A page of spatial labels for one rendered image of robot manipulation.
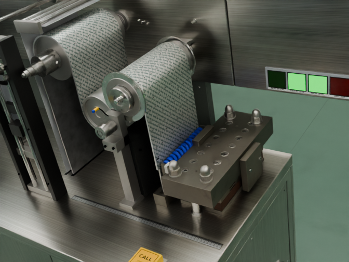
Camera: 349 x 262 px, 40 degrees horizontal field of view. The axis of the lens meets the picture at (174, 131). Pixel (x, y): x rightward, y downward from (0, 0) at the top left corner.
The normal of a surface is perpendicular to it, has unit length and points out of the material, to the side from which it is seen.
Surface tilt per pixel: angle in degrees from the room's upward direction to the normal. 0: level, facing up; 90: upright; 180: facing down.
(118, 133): 90
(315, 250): 0
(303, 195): 0
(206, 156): 0
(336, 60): 90
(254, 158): 90
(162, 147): 90
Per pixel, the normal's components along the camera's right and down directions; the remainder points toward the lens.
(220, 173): -0.16, -0.85
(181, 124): 0.83, 0.17
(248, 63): -0.54, 0.50
